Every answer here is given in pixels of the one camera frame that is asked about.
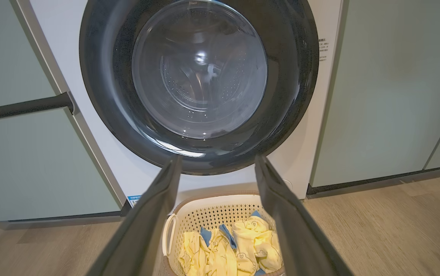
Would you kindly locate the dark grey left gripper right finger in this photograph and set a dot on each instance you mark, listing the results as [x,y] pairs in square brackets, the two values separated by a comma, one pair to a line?
[292,230]

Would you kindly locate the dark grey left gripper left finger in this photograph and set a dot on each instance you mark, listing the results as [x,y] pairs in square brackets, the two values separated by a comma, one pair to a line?
[143,226]

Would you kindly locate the yellow clothes with blue trim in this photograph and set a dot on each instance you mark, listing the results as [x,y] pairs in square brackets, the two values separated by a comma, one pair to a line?
[250,237]

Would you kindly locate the round black glass washer door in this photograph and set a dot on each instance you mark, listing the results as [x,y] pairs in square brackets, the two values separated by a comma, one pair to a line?
[101,96]

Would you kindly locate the cream perforated laundry basket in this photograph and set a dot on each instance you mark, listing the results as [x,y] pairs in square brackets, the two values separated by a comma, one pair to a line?
[204,211]

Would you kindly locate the white washing machine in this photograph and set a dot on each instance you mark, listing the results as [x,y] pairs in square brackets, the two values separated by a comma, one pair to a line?
[89,145]

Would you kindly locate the blue energy label sticker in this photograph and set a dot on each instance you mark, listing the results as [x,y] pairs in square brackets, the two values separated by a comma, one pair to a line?
[133,200]

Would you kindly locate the round white filter cover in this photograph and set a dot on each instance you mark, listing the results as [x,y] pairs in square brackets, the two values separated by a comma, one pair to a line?
[287,184]

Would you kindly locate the steel washer drum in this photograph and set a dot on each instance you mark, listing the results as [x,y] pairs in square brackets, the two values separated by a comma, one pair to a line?
[200,76]

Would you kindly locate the printed text notice on washer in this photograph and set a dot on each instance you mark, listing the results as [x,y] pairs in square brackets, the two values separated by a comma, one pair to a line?
[323,50]

